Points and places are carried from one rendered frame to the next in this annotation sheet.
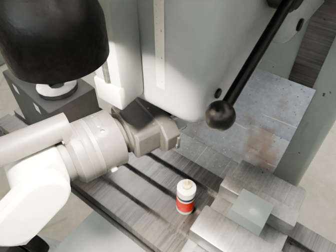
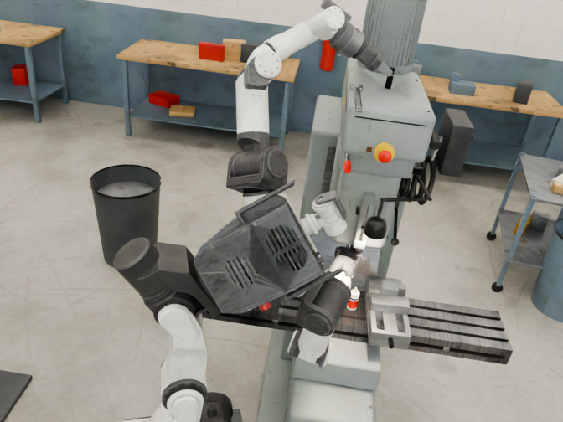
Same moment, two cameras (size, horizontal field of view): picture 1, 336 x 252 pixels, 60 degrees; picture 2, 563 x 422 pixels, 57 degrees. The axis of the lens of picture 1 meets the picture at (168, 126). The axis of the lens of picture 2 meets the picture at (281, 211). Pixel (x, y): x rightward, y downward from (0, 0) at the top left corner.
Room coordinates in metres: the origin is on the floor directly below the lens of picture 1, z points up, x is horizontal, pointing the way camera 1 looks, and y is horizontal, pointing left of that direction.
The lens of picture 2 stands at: (-0.85, 1.17, 2.38)
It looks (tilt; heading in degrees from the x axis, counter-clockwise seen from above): 31 degrees down; 326
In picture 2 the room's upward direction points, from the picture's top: 7 degrees clockwise
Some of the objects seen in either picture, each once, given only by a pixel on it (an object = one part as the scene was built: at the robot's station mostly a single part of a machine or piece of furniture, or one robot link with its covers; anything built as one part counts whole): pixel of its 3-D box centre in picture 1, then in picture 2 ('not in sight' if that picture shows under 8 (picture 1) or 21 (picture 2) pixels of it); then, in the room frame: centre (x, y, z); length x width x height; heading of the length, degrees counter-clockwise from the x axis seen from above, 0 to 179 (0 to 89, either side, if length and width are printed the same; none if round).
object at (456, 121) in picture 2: not in sight; (453, 141); (0.40, -0.46, 1.62); 0.20 x 0.09 x 0.21; 143
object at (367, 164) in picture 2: not in sight; (375, 141); (0.39, -0.04, 1.68); 0.34 x 0.24 x 0.10; 143
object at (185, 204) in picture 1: (186, 194); (353, 297); (0.33, -0.04, 1.01); 0.04 x 0.04 x 0.11
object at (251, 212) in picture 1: (249, 215); (389, 290); (0.25, -0.15, 1.07); 0.06 x 0.05 x 0.06; 54
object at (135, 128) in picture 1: (125, 132); (345, 263); (0.31, 0.07, 1.23); 0.13 x 0.12 x 0.10; 34
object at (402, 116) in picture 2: not in sight; (383, 109); (0.37, -0.02, 1.81); 0.47 x 0.26 x 0.16; 143
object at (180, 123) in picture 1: (185, 120); not in sight; (0.33, -0.03, 1.24); 0.06 x 0.02 x 0.03; 124
